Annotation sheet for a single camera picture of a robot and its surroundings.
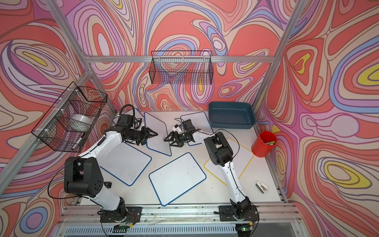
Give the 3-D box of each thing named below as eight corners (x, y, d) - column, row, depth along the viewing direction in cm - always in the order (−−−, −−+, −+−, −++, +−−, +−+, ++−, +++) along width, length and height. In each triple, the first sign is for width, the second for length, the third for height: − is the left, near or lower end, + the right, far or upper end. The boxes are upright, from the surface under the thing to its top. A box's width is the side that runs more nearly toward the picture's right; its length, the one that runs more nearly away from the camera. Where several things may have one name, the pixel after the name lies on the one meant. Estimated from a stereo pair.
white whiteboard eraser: (262, 193, 82) (264, 192, 80) (253, 185, 85) (255, 183, 83) (266, 189, 83) (268, 187, 81) (257, 181, 86) (259, 179, 84)
